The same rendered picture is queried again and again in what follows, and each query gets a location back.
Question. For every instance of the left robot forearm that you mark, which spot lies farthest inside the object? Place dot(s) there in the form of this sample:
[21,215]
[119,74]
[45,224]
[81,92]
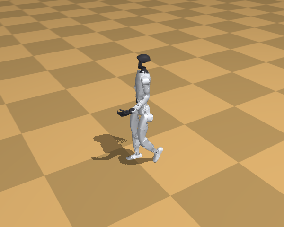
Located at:
[140,104]

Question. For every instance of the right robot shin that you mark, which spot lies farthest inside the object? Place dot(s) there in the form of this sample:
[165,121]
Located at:
[136,144]

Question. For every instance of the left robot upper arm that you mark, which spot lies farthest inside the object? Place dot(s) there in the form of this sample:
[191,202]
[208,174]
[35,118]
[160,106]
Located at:
[145,84]

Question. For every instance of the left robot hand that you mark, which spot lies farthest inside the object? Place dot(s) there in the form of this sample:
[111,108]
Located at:
[125,113]

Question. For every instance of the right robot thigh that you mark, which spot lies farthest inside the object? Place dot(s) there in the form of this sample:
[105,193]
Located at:
[134,121]

